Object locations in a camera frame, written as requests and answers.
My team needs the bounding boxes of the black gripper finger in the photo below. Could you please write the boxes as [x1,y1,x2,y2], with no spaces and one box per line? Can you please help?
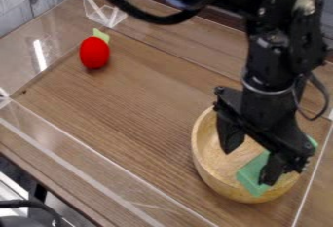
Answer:
[259,153,289,186]
[215,117,246,154]

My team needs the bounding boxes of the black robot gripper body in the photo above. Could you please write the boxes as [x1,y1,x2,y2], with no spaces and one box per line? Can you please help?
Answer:
[214,81,314,173]

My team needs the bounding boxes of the green rectangular block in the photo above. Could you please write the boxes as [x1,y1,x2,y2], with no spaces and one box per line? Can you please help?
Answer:
[235,134,320,199]

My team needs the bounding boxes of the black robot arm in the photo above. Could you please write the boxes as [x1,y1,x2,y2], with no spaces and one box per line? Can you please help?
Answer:
[107,0,328,186]

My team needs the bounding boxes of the light wooden bowl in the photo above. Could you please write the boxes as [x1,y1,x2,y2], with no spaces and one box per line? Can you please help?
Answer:
[188,105,303,205]

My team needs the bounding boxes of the small green wedge block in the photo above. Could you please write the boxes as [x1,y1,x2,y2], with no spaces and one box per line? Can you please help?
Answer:
[92,28,111,44]

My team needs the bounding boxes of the red ball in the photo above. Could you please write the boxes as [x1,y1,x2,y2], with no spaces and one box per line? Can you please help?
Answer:
[79,37,111,69]

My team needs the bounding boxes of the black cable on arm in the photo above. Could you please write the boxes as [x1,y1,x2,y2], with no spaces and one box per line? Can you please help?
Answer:
[291,73,330,122]

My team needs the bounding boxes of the clear acrylic tray wall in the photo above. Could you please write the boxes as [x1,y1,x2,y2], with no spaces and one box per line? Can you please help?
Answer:
[0,90,217,227]

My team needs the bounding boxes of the clear acrylic corner bracket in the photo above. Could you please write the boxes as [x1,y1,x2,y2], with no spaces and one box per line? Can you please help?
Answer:
[83,0,127,28]

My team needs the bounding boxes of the black device with cable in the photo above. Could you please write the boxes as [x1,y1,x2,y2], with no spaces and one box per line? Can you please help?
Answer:
[0,195,92,227]

